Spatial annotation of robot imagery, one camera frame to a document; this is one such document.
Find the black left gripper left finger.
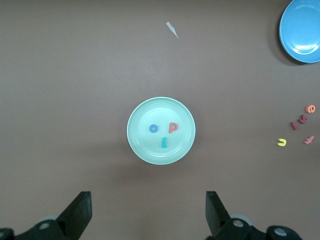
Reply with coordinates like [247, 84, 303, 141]
[0, 191, 93, 240]

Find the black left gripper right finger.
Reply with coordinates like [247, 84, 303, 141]
[205, 191, 305, 240]

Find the red foam letter p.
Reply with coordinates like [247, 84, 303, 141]
[167, 121, 179, 134]

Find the light green plate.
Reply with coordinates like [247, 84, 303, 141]
[126, 96, 197, 166]

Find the red foam letter k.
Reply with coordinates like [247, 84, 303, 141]
[296, 114, 310, 125]

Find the brown table mat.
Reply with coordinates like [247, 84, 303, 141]
[0, 0, 320, 240]

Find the white paper scrap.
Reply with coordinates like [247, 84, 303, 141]
[165, 21, 180, 40]

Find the blue plate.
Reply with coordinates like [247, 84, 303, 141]
[278, 0, 320, 64]

